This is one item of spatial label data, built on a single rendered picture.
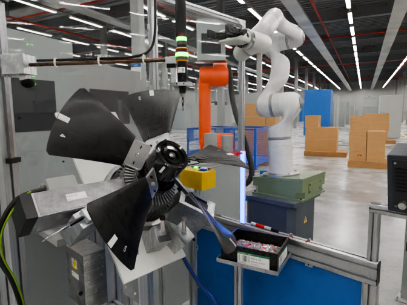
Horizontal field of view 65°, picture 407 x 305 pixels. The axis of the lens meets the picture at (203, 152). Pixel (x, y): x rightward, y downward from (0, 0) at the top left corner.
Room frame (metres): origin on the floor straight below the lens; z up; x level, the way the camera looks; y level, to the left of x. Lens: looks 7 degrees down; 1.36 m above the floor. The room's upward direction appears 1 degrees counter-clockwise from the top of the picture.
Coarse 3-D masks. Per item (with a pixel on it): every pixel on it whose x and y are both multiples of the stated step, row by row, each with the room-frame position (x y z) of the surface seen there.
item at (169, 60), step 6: (168, 60) 1.11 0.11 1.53; (174, 60) 1.12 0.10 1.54; (168, 66) 1.11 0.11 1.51; (174, 66) 1.11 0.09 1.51; (174, 72) 1.11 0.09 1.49; (174, 78) 1.11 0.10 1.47; (174, 84) 1.10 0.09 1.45; (180, 84) 1.09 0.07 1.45; (186, 84) 1.09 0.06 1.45; (192, 84) 1.12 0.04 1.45
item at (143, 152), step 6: (132, 144) 1.01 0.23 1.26; (138, 144) 1.02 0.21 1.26; (144, 144) 1.03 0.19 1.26; (132, 150) 1.02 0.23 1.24; (138, 150) 1.02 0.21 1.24; (144, 150) 1.03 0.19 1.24; (132, 156) 1.02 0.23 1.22; (144, 156) 1.03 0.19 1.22; (126, 162) 1.01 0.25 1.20; (132, 162) 1.02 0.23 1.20; (138, 162) 1.02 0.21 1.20; (144, 162) 1.03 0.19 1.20; (138, 168) 1.02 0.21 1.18
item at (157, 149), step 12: (168, 144) 1.05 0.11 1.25; (156, 156) 0.98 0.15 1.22; (168, 156) 1.01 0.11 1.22; (180, 156) 1.03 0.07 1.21; (144, 168) 1.05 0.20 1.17; (156, 168) 0.99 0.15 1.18; (168, 168) 0.97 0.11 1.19; (180, 168) 0.99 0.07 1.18; (168, 180) 1.02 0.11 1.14; (156, 192) 1.03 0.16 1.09
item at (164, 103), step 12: (132, 96) 1.25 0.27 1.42; (144, 96) 1.25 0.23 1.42; (156, 96) 1.25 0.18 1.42; (168, 96) 1.26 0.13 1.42; (132, 108) 1.22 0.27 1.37; (144, 108) 1.21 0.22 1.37; (156, 108) 1.21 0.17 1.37; (168, 108) 1.21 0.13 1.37; (144, 120) 1.18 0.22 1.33; (156, 120) 1.17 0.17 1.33; (168, 120) 1.16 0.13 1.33; (144, 132) 1.15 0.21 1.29; (156, 132) 1.14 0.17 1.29; (168, 132) 1.13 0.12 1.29
